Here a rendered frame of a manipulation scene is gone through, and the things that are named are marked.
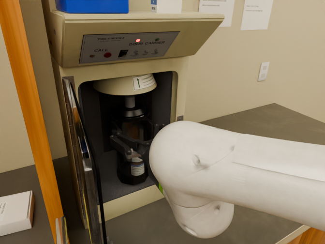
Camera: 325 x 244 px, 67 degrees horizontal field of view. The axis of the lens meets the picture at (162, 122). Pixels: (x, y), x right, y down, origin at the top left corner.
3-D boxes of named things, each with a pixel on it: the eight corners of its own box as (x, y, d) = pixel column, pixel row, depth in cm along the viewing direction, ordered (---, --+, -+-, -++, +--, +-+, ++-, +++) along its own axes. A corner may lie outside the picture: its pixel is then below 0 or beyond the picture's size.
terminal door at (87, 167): (89, 220, 67) (67, 76, 49) (114, 353, 42) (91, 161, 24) (85, 220, 66) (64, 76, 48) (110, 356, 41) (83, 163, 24)
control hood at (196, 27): (57, 65, 48) (48, 9, 44) (189, 53, 63) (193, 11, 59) (69, 81, 40) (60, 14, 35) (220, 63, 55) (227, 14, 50)
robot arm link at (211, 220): (203, 263, 42) (250, 224, 45) (185, 225, 35) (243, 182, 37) (164, 207, 53) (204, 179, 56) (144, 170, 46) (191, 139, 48)
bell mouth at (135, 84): (85, 80, 71) (83, 61, 69) (140, 73, 80) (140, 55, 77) (105, 99, 58) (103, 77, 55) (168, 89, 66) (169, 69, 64)
